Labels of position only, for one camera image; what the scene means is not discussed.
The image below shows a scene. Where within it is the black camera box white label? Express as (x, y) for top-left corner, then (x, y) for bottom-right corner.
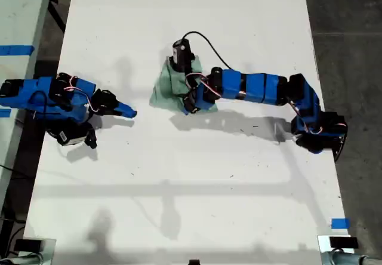
(56, 127), (87, 147)

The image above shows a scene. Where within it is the square blue tape piece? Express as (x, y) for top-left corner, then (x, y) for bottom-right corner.
(331, 218), (350, 230)

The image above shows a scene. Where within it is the white side table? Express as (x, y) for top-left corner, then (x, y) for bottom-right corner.
(0, 0), (55, 209)

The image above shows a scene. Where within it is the grey tube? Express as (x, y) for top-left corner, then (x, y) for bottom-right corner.
(321, 250), (382, 265)

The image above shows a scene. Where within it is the long blue tape strip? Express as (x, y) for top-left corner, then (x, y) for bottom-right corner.
(0, 45), (35, 56)

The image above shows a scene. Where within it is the black base clamp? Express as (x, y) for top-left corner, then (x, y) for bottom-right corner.
(333, 121), (349, 163)

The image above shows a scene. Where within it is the long black camera cable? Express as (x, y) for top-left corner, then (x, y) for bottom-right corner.
(181, 31), (233, 70)

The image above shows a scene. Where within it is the black metal stand leg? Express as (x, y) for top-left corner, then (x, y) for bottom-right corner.
(47, 0), (67, 35)

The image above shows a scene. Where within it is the pale green T-shirt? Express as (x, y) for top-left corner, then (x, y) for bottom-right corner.
(149, 54), (219, 115)

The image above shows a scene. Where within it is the small black box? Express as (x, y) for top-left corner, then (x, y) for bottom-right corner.
(329, 236), (359, 250)
(14, 239), (43, 252)

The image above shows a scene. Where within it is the black camera box silver side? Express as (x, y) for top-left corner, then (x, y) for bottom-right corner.
(170, 39), (196, 72)

